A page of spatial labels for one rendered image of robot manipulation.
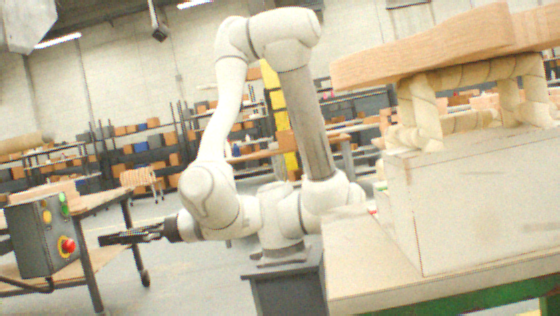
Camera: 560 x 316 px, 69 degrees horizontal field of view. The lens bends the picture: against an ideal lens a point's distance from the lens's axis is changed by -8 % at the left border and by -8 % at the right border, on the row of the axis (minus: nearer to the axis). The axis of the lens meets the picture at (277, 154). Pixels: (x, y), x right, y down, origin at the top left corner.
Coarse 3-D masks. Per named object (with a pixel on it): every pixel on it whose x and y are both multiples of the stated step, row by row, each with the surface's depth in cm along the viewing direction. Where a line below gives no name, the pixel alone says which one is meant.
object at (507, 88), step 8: (496, 80) 67; (504, 80) 66; (512, 80) 65; (504, 88) 66; (512, 88) 66; (504, 96) 66; (512, 96) 66; (504, 104) 67; (512, 104) 66; (504, 112) 67; (512, 112) 66; (504, 120) 67; (512, 120) 66
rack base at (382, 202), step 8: (376, 184) 87; (384, 184) 85; (376, 192) 85; (384, 192) 77; (376, 200) 87; (384, 200) 78; (376, 208) 89; (384, 208) 80; (384, 216) 81; (392, 216) 73; (384, 224) 83; (392, 224) 75; (392, 232) 76; (392, 240) 77
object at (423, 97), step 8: (416, 88) 58; (424, 88) 58; (416, 96) 59; (424, 96) 58; (432, 96) 58; (416, 104) 59; (424, 104) 58; (432, 104) 58; (416, 112) 59; (424, 112) 58; (432, 112) 58; (416, 120) 60; (424, 120) 58; (432, 120) 58; (424, 128) 59; (432, 128) 58; (440, 128) 59; (432, 136) 58; (440, 136) 59; (432, 144) 59; (440, 144) 59
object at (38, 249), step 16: (64, 192) 119; (16, 208) 104; (32, 208) 104; (48, 208) 109; (16, 224) 105; (32, 224) 104; (48, 224) 108; (64, 224) 115; (16, 240) 105; (32, 240) 105; (48, 240) 106; (64, 240) 113; (16, 256) 105; (32, 256) 105; (48, 256) 105; (64, 256) 111; (80, 256) 120; (32, 272) 106; (48, 272) 105; (32, 288) 108; (48, 288) 110
